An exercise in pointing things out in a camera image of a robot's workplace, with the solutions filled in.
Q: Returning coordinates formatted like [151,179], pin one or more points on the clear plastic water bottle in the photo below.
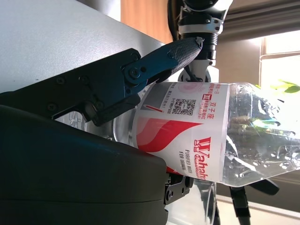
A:
[187,122]

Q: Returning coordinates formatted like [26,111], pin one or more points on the clear glass cup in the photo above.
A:
[208,201]

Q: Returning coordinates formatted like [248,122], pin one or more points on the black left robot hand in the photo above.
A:
[239,206]

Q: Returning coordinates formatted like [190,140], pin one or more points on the green plant leaves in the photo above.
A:
[290,87]

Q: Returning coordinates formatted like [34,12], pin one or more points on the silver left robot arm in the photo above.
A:
[199,25]

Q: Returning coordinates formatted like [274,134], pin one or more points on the brown wooden door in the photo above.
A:
[140,18]

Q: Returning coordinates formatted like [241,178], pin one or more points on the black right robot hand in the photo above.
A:
[70,168]

